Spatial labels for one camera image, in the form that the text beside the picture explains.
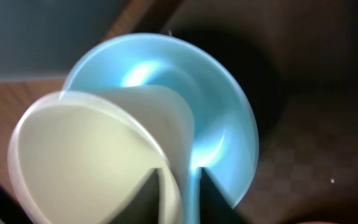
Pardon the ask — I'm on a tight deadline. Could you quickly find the dark brown serving tray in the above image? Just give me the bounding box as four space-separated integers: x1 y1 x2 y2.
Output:
135 0 358 223

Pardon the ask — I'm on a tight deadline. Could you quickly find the white cup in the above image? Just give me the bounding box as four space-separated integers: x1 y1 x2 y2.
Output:
7 85 195 223

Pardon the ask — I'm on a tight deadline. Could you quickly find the grey dishwasher rack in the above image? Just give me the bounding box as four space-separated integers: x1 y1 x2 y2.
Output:
0 0 128 82

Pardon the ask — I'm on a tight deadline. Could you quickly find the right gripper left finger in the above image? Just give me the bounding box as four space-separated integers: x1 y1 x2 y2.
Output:
109 169 160 224

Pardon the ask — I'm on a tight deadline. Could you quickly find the light blue bowl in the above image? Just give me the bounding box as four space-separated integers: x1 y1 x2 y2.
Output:
63 33 260 223

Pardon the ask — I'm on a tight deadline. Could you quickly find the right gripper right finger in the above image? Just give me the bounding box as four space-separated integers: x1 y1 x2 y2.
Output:
200 168 247 224

